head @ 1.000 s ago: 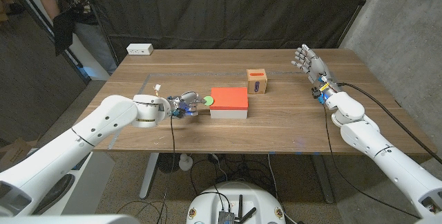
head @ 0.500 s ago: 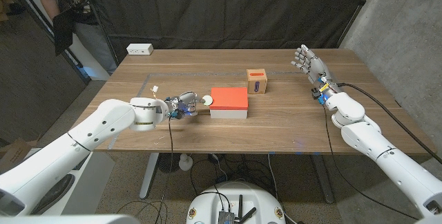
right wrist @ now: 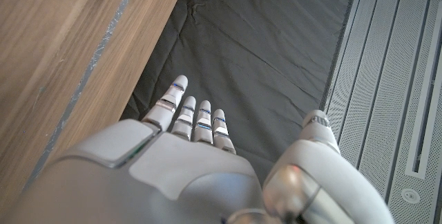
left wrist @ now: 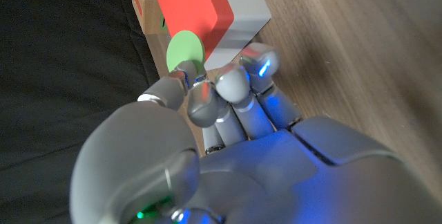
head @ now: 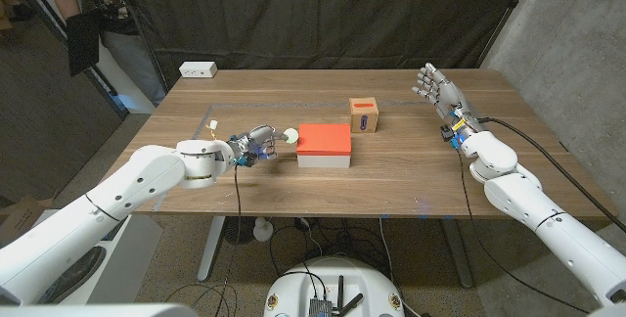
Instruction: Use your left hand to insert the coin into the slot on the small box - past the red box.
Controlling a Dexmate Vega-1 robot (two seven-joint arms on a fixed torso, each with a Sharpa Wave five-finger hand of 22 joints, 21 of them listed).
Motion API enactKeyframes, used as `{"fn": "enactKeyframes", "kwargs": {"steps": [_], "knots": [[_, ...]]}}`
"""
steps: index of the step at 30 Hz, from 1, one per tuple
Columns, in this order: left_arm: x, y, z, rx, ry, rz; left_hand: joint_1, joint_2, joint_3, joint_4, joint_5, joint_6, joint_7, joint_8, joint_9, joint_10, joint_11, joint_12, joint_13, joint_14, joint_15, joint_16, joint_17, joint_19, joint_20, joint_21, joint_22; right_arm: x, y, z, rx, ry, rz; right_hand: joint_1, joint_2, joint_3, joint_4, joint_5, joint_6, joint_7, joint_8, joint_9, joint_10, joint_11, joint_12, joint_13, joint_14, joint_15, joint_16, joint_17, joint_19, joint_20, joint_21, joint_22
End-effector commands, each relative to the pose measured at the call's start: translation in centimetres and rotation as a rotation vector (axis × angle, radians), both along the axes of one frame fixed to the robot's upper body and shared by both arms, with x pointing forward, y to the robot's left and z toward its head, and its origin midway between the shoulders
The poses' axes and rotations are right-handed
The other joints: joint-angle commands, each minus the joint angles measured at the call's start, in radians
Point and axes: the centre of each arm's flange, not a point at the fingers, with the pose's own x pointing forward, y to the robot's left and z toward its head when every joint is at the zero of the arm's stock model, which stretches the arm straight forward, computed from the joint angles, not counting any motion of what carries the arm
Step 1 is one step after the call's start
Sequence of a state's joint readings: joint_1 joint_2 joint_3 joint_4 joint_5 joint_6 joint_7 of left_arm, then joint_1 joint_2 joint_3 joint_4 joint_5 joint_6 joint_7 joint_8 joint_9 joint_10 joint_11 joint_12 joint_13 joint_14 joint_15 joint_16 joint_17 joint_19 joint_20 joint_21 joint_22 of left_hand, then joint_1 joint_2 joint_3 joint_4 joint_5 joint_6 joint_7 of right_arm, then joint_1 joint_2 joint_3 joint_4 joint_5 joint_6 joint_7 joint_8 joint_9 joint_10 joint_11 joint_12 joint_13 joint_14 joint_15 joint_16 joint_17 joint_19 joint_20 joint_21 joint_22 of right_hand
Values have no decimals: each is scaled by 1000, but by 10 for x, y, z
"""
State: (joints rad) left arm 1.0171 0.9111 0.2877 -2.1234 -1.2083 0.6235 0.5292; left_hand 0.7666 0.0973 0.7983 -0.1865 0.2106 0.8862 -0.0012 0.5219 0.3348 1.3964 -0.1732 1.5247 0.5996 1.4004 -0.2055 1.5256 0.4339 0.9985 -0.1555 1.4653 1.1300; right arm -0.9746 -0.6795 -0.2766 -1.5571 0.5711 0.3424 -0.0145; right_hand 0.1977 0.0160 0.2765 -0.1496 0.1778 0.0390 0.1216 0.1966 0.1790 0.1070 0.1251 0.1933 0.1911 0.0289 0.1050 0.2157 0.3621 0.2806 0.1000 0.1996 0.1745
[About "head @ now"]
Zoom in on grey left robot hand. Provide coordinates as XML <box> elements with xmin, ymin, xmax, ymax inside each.
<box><xmin>227</xmin><ymin>123</ymin><xmax>290</xmax><ymax>168</ymax></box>

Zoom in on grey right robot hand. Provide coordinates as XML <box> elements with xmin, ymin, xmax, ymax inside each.
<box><xmin>411</xmin><ymin>62</ymin><xmax>483</xmax><ymax>152</ymax></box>

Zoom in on red lidded white box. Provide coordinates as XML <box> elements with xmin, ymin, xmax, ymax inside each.
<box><xmin>295</xmin><ymin>122</ymin><xmax>353</xmax><ymax>169</ymax></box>

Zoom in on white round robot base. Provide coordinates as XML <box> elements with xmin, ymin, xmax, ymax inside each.
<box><xmin>263</xmin><ymin>256</ymin><xmax>406</xmax><ymax>317</ymax></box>

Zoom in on small wooden slot box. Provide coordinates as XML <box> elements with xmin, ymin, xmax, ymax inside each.
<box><xmin>348</xmin><ymin>96</ymin><xmax>380</xmax><ymax>134</ymax></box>

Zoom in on white power outlet box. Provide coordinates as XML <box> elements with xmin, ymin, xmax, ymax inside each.
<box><xmin>178</xmin><ymin>61</ymin><xmax>218</xmax><ymax>79</ymax></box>

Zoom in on brown cardboard box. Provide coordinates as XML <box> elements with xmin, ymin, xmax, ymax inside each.
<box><xmin>0</xmin><ymin>195</ymin><xmax>43</xmax><ymax>248</ymax></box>

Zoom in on small black floor fan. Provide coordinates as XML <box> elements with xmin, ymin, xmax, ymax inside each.
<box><xmin>223</xmin><ymin>216</ymin><xmax>256</xmax><ymax>246</ymax></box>

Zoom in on grey tape outline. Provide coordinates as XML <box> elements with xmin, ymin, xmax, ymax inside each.
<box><xmin>152</xmin><ymin>101</ymin><xmax>544</xmax><ymax>216</ymax></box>

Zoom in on black backdrop stand pole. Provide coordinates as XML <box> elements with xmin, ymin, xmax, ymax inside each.
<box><xmin>114</xmin><ymin>0</ymin><xmax>171</xmax><ymax>95</ymax></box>
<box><xmin>476</xmin><ymin>0</ymin><xmax>540</xmax><ymax>68</ymax></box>

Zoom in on white table leg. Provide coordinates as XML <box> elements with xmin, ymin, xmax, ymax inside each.
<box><xmin>197</xmin><ymin>215</ymin><xmax>227</xmax><ymax>283</ymax></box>

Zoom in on black curtain backdrop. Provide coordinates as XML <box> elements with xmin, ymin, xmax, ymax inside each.
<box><xmin>116</xmin><ymin>0</ymin><xmax>534</xmax><ymax>88</ymax></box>

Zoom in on grey table leg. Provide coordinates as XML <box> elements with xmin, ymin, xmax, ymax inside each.
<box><xmin>439</xmin><ymin>217</ymin><xmax>474</xmax><ymax>290</ymax></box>

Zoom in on standing person in jeans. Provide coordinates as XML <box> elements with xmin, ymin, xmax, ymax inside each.
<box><xmin>31</xmin><ymin>0</ymin><xmax>167</xmax><ymax>108</ymax></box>

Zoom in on grey radio module with antennas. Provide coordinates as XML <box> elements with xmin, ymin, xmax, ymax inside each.
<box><xmin>308</xmin><ymin>275</ymin><xmax>366</xmax><ymax>317</ymax></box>

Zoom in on seated person leg and shoe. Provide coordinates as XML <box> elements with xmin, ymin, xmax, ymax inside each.
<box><xmin>38</xmin><ymin>246</ymin><xmax>107</xmax><ymax>306</ymax></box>

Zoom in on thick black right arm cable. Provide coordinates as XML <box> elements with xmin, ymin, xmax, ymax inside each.
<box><xmin>478</xmin><ymin>116</ymin><xmax>626</xmax><ymax>235</ymax></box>

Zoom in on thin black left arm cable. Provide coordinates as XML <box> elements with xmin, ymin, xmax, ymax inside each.
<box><xmin>163</xmin><ymin>163</ymin><xmax>243</xmax><ymax>317</ymax></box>

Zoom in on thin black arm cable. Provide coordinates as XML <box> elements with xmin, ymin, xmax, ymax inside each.
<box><xmin>163</xmin><ymin>163</ymin><xmax>243</xmax><ymax>317</ymax></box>
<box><xmin>455</xmin><ymin>150</ymin><xmax>591</xmax><ymax>314</ymax></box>

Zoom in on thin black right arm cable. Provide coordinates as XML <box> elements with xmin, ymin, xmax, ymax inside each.
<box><xmin>455</xmin><ymin>150</ymin><xmax>591</xmax><ymax>314</ymax></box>

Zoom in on tangled black floor cables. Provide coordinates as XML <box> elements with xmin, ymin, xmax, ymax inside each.
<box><xmin>268</xmin><ymin>216</ymin><xmax>392</xmax><ymax>279</ymax></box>

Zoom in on white floor cable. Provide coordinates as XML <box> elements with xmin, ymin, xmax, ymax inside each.
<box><xmin>379</xmin><ymin>216</ymin><xmax>425</xmax><ymax>317</ymax></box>

